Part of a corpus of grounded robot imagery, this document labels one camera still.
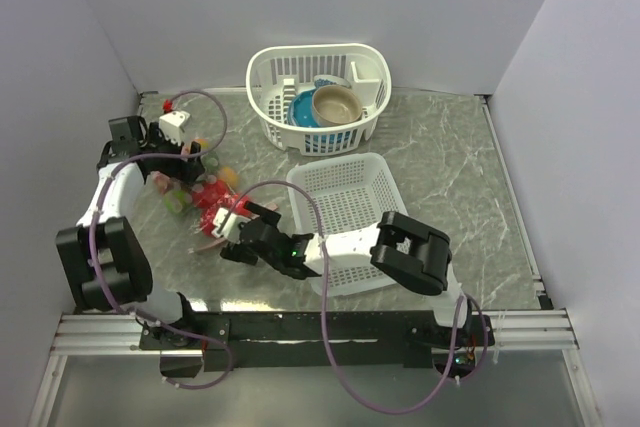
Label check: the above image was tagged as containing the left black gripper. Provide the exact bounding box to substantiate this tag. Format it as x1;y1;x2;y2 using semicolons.
141;123;204;184

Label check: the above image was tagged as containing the clear zip top bag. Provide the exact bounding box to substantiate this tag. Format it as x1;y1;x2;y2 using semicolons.
149;139;281;253

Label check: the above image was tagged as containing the red fake fruit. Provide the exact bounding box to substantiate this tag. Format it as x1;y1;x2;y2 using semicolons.
191;180;239;237

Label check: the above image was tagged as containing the orange fake fruit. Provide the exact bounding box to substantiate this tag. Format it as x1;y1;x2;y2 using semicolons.
217;166;239;189

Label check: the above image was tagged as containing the green fake fruit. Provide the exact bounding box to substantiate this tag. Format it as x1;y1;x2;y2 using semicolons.
162;189;192;214

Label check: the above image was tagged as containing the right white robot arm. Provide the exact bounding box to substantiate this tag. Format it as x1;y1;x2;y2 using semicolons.
213;202;473;347

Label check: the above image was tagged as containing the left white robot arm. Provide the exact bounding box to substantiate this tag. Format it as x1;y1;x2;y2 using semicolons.
55;111;205;349

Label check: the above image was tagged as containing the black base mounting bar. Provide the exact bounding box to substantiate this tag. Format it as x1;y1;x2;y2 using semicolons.
139;311;495;377

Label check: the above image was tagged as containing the white rectangular perforated tray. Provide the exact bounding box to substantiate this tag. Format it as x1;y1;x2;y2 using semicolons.
286;153;407;297

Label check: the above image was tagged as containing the blue dotted plate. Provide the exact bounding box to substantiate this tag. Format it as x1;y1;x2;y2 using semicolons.
287;89;319;128

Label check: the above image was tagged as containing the white oval dish basket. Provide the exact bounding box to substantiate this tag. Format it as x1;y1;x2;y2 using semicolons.
246;43;391;156

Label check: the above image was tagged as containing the beige ceramic bowl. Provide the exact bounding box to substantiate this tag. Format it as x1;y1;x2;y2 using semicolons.
312;85;364;127

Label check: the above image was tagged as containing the white blue floral cup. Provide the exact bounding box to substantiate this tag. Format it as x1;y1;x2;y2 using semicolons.
313;74;352;89

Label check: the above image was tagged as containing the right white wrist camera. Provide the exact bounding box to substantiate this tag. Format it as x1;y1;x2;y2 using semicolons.
212;207;250;243

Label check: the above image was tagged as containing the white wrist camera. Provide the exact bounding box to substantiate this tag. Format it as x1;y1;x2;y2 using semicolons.
212;207;250;243
158;110;191;145

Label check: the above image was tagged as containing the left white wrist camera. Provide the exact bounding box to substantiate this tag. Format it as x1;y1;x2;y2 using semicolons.
158;110;191;145

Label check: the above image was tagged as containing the aluminium frame rail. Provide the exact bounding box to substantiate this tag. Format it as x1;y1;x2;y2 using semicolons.
49;310;578;356

